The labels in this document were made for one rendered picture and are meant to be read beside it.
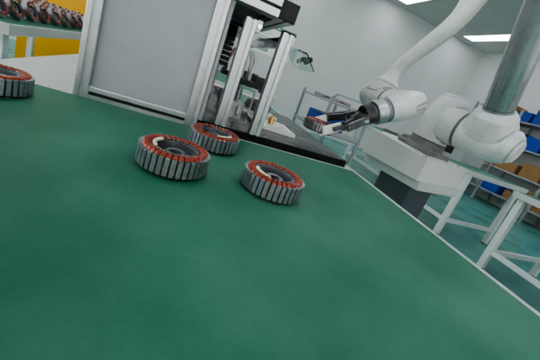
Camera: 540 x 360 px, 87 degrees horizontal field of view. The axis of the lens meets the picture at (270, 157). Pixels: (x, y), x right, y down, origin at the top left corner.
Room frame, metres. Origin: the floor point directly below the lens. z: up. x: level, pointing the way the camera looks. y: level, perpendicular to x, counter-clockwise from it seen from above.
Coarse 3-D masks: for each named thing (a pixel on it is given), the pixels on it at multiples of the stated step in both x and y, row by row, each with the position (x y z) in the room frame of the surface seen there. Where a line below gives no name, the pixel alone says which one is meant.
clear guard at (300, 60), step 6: (258, 36) 1.21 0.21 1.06; (264, 36) 1.14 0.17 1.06; (294, 48) 1.18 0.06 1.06; (288, 54) 1.42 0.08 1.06; (294, 54) 1.34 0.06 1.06; (300, 54) 1.27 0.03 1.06; (306, 54) 1.20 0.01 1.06; (294, 60) 1.39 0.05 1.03; (300, 60) 1.31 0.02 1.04; (306, 60) 1.23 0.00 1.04; (294, 66) 1.43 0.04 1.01; (300, 66) 1.34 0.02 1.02; (306, 66) 1.26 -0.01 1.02; (312, 66) 1.21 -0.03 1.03
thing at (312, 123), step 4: (308, 116) 1.02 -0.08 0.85; (304, 120) 1.01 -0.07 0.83; (308, 120) 0.98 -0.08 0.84; (312, 120) 0.97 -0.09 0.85; (316, 120) 0.98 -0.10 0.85; (320, 120) 1.05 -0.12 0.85; (304, 124) 0.99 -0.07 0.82; (308, 124) 0.98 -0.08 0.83; (312, 124) 0.97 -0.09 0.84; (316, 124) 0.96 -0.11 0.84; (320, 124) 0.97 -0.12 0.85; (324, 124) 0.96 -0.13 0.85; (328, 124) 1.03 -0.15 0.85; (308, 128) 0.98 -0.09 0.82; (312, 128) 0.96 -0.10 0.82; (316, 128) 0.96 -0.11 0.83; (320, 128) 0.96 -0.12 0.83; (320, 132) 0.96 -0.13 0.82
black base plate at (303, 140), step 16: (208, 96) 1.19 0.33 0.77; (208, 112) 0.86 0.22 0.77; (272, 112) 1.45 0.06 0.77; (224, 128) 0.76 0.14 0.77; (240, 128) 0.82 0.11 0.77; (288, 128) 1.15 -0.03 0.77; (272, 144) 0.81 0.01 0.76; (288, 144) 0.84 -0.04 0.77; (304, 144) 0.93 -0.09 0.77; (320, 144) 1.04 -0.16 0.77; (320, 160) 0.87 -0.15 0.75; (336, 160) 0.89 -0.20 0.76
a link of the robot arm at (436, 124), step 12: (444, 96) 1.34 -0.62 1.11; (456, 96) 1.32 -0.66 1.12; (432, 108) 1.34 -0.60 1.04; (444, 108) 1.30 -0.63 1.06; (456, 108) 1.28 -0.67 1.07; (468, 108) 1.30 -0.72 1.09; (420, 120) 1.38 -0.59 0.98; (432, 120) 1.32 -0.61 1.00; (444, 120) 1.28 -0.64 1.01; (456, 120) 1.25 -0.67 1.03; (420, 132) 1.34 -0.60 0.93; (432, 132) 1.31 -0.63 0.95; (444, 132) 1.27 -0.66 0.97; (444, 144) 1.31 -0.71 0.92
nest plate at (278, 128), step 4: (248, 116) 1.02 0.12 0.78; (252, 116) 1.03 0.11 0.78; (264, 124) 0.96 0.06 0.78; (268, 124) 0.99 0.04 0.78; (276, 124) 1.05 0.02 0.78; (280, 124) 1.09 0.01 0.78; (264, 128) 0.93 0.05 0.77; (268, 128) 0.93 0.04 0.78; (272, 128) 0.94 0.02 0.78; (276, 128) 0.97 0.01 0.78; (280, 128) 1.00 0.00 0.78; (284, 128) 1.03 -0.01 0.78; (276, 132) 0.95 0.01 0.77; (280, 132) 0.95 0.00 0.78; (284, 132) 0.95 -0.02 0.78; (288, 132) 0.98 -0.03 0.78; (288, 136) 0.96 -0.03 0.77; (292, 136) 0.97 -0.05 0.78
